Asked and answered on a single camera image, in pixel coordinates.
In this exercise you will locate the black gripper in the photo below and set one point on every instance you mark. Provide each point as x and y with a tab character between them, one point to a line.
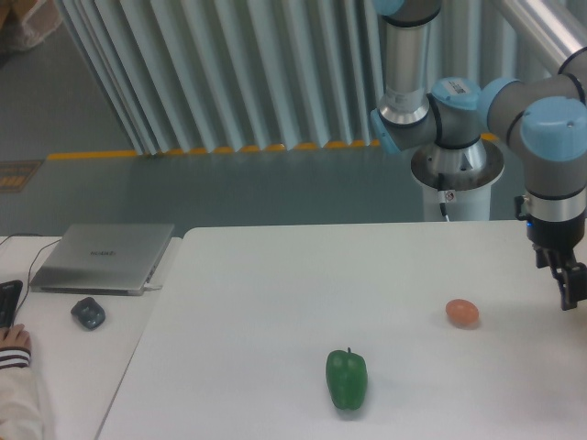
562	237

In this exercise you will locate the white sleeved forearm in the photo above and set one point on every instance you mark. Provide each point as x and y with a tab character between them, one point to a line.
21	416

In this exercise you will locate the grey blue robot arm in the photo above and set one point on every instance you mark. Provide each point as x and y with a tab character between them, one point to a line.
543	123

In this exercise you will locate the green bell pepper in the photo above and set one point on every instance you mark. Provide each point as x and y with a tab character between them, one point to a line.
347	379

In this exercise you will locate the person's hand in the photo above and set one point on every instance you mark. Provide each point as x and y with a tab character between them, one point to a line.
15	337

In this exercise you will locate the brown egg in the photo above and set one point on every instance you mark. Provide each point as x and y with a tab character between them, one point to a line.
462	312

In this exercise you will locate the silver laptop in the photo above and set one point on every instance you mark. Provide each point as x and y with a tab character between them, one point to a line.
114	259

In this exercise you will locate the dark earbuds case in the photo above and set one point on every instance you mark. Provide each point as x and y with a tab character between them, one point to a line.
88	313

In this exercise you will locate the black keyboard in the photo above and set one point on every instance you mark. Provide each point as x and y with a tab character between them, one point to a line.
9	300

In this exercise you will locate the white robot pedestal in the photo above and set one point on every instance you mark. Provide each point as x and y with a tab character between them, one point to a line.
456	185

